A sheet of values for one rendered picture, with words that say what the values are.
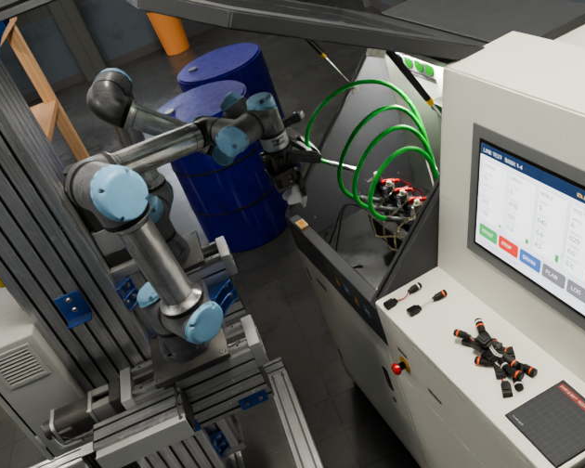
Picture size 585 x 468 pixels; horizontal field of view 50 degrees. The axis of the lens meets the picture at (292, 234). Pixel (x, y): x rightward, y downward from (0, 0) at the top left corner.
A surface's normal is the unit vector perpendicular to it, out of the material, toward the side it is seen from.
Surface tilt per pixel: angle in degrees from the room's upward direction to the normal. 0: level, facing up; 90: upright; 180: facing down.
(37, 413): 90
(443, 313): 0
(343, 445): 0
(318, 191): 90
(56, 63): 90
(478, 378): 0
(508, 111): 76
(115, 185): 83
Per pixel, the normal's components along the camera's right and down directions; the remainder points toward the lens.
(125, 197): 0.66, 0.10
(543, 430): -0.30, -0.78
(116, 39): 0.26, 0.48
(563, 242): -0.92, 0.26
